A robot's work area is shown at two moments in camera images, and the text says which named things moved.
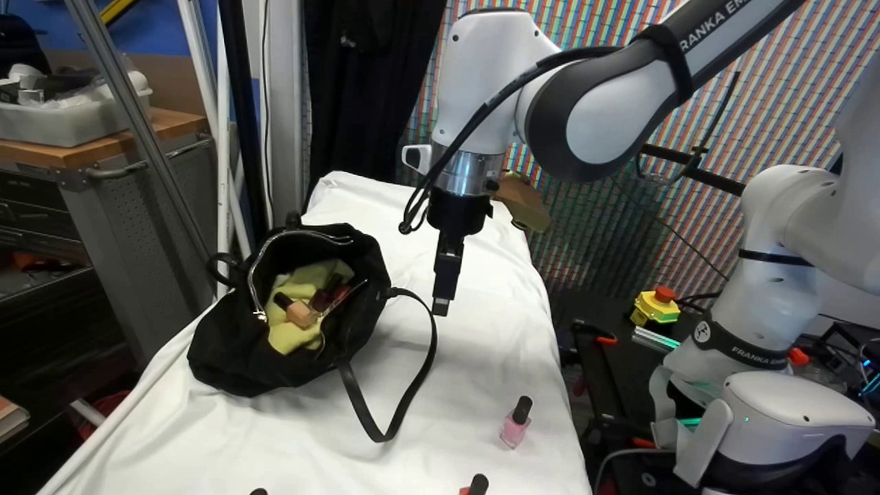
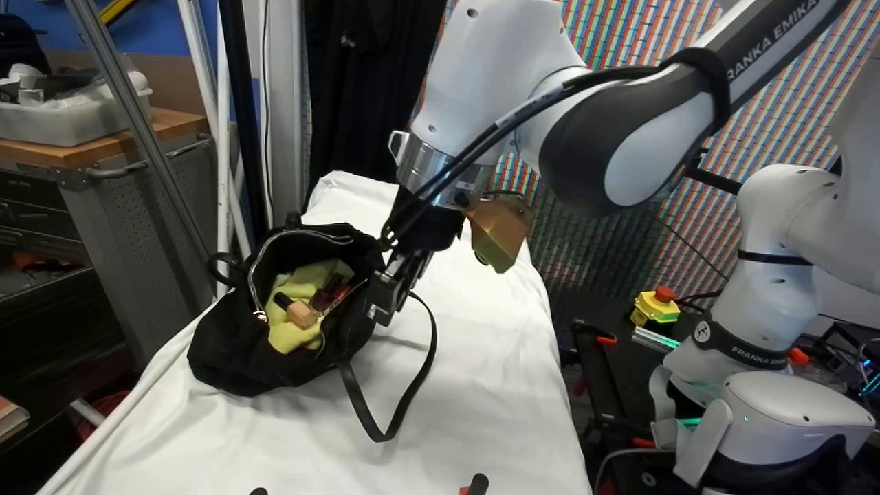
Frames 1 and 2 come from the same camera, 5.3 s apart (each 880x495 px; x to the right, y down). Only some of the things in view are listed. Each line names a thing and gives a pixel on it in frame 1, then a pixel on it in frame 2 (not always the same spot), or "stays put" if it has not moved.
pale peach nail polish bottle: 301,312 stays put
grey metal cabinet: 92,269 stays put
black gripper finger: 447,270 → 394,285
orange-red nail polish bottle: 332,298 stays put
